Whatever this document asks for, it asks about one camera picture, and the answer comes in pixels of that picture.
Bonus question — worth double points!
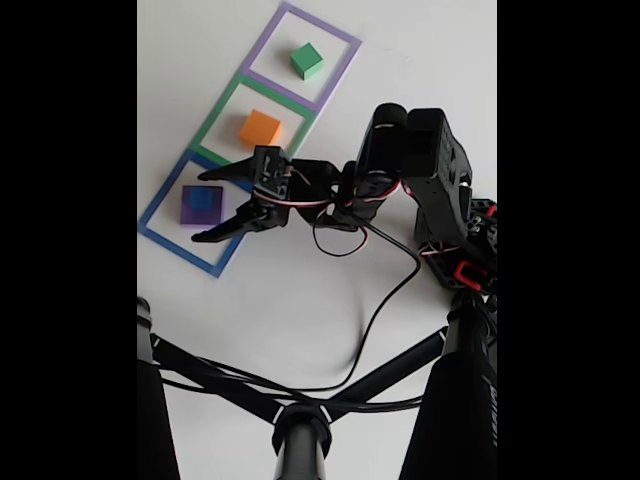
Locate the camera circuit board blue mount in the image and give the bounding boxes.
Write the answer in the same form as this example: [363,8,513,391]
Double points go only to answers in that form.
[252,144,295,202]

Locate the purple square block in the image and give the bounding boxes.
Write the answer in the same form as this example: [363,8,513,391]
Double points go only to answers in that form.
[179,184,226,229]

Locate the green square block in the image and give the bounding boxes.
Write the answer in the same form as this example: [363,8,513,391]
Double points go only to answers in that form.
[289,41,324,81]

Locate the orange square block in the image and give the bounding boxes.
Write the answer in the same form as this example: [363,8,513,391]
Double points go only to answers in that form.
[238,108,284,150]

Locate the small blue cube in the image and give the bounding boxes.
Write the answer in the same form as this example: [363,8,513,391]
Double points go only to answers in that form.
[188,186,214,210]

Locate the red clamp piece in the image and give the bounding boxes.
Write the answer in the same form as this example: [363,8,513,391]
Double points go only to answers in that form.
[453,259,489,287]

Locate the red white black servo cable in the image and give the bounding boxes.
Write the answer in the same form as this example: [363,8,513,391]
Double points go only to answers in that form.
[252,167,417,258]

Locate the blue tape square outline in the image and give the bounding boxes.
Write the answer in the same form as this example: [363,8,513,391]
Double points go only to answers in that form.
[137,148,266,279]

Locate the green tape square outline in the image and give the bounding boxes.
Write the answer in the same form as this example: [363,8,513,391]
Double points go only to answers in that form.
[188,72,316,174]

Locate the black tripod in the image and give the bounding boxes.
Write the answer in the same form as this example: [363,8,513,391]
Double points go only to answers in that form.
[137,295,498,480]

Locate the purple tape square outline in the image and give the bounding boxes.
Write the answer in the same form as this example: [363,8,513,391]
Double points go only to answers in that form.
[239,1,363,112]

